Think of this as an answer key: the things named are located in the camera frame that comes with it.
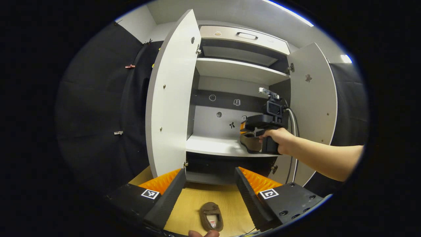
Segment white cabinet shelf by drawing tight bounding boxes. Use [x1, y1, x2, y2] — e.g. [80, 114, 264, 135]
[195, 58, 290, 87]
[186, 134, 280, 158]

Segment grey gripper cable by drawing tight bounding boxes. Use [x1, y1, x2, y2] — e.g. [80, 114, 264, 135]
[284, 107, 300, 185]

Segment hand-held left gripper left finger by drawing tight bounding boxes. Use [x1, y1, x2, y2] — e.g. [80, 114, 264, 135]
[106, 168, 187, 231]

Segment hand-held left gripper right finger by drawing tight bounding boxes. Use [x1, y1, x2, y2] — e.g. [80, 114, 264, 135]
[234, 167, 324, 232]

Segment white grey shoe cabinet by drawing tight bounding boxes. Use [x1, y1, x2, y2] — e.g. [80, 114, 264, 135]
[184, 25, 296, 185]

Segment brown fuzzy slipper shoe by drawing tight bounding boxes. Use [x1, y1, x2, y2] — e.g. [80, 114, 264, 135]
[199, 202, 224, 232]
[239, 132, 263, 154]

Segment black backdrop cloth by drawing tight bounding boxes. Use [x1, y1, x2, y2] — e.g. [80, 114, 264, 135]
[119, 40, 165, 180]
[304, 62, 369, 198]
[55, 21, 147, 195]

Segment white shoe cabinet door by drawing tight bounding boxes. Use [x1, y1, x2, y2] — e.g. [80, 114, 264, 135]
[145, 9, 202, 179]
[268, 42, 338, 188]

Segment long ceiling light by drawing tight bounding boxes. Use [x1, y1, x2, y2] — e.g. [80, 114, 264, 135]
[261, 0, 315, 27]

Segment beige cabinet drawer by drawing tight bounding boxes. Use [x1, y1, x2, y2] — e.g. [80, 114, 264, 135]
[199, 25, 291, 55]

